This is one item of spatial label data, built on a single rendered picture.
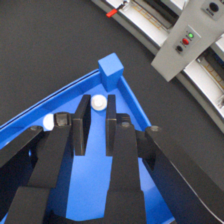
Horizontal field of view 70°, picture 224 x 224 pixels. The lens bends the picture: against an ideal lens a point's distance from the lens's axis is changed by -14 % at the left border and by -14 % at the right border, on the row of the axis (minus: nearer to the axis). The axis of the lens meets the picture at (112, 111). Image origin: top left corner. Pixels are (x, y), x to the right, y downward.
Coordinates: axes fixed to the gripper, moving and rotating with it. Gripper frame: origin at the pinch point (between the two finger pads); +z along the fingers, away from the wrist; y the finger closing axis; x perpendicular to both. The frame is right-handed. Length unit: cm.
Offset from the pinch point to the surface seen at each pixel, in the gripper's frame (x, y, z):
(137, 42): 9, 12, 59
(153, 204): -14.2, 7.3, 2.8
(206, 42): 9.3, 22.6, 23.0
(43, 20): 21, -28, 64
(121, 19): 19, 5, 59
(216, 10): 15.1, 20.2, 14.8
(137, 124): -3.7, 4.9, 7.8
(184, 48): 7.5, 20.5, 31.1
